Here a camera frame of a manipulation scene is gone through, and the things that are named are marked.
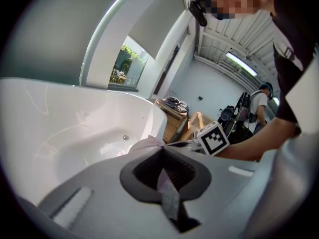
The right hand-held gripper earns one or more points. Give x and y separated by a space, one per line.
214 139

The large grey roller blind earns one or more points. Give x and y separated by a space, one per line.
49 34

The open brown cardboard box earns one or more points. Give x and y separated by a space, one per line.
172 126

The dark framed window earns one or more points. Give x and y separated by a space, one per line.
167 71

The long ceiling light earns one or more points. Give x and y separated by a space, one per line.
276 101
241 63

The black head camera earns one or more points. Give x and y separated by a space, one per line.
198 12

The white bathtub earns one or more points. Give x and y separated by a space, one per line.
74 113

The glass window pane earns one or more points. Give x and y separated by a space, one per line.
127 66

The person's black printed t-shirt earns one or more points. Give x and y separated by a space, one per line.
299 14

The person's right forearm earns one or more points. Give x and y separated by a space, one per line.
261 138

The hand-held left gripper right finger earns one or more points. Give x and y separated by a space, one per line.
224 195

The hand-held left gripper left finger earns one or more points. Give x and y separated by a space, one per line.
104 208

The grey clothes pile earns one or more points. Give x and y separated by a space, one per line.
175 104

